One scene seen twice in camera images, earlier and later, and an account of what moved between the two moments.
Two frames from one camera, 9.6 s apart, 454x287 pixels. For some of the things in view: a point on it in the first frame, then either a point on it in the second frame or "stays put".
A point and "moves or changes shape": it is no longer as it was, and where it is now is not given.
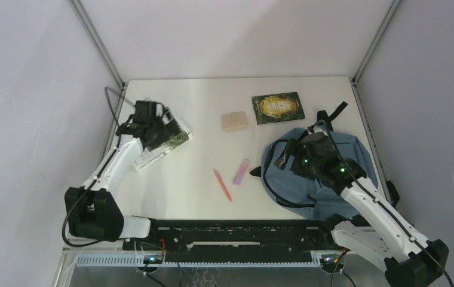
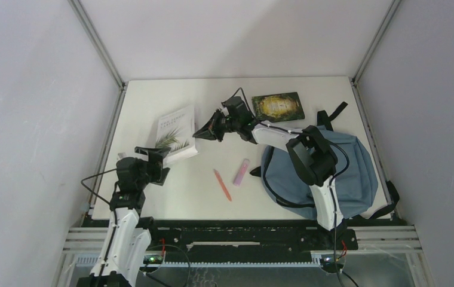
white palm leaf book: x=152 y=154 moves or changes shape
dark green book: x=278 y=107 stays put
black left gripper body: x=163 y=132 → x=150 y=171
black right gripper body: x=301 y=164 → x=232 y=124
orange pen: x=223 y=185 stays put
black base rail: x=237 y=240 stays put
